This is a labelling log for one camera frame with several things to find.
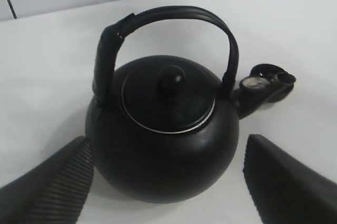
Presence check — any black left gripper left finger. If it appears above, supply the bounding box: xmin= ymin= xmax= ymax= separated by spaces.
xmin=1 ymin=137 xmax=94 ymax=223

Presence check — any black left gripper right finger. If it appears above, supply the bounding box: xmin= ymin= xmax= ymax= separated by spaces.
xmin=243 ymin=134 xmax=336 ymax=223

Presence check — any small black teacup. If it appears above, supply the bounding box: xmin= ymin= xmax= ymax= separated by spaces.
xmin=250 ymin=64 xmax=296 ymax=103

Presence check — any black round teapot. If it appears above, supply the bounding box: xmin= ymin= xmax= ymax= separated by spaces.
xmin=85 ymin=6 xmax=270 ymax=203

